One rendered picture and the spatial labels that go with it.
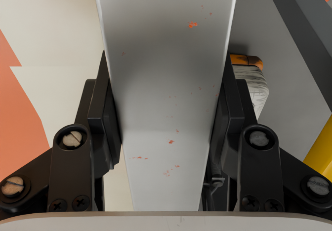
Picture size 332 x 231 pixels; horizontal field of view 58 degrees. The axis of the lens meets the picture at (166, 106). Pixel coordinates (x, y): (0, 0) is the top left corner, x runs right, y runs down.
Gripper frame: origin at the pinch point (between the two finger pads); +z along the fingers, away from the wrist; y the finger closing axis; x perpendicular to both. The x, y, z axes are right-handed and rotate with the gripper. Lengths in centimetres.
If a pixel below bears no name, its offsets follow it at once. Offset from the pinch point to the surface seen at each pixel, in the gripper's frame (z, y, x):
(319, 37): 19.7, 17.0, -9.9
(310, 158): 6.0, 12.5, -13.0
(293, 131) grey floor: 100, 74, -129
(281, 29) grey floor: 100, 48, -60
